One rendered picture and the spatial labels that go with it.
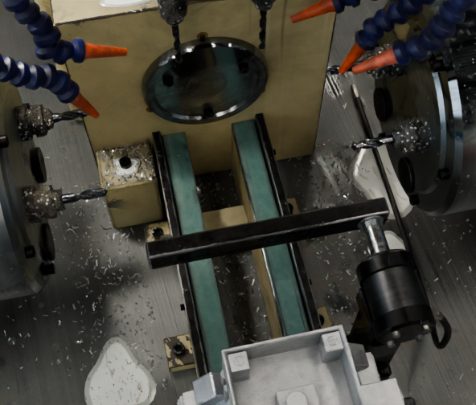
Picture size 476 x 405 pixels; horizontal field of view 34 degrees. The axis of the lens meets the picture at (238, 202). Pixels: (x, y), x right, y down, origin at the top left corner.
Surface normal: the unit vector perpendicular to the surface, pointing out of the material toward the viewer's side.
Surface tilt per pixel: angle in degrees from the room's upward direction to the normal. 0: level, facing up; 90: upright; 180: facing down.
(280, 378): 0
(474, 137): 51
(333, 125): 0
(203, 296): 0
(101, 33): 90
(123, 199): 90
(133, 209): 90
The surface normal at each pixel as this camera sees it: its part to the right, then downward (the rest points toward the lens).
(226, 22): 0.21, 0.86
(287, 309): 0.00, -0.47
